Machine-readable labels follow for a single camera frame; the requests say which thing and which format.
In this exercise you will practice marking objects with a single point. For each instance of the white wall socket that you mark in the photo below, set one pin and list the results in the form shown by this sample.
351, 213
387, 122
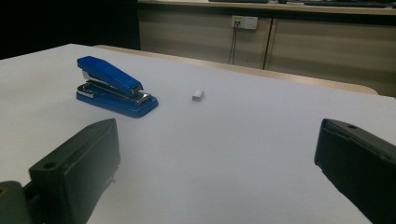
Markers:
246, 22

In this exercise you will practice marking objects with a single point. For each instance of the blue stapler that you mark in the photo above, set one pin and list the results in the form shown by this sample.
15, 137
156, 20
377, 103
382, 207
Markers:
115, 88

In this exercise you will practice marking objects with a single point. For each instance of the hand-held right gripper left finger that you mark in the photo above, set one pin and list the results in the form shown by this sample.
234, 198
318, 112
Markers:
77, 168

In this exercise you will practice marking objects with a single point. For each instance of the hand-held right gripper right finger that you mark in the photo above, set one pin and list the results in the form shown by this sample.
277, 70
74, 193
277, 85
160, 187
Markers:
358, 168

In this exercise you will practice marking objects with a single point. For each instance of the white table cover sheet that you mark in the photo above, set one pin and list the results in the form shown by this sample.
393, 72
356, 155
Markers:
218, 155

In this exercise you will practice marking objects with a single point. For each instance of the grey staple block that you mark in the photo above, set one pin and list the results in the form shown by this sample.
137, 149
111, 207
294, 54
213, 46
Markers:
198, 95

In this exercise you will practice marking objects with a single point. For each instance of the beige low cabinet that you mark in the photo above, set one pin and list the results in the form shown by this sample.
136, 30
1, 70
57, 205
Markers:
327, 46

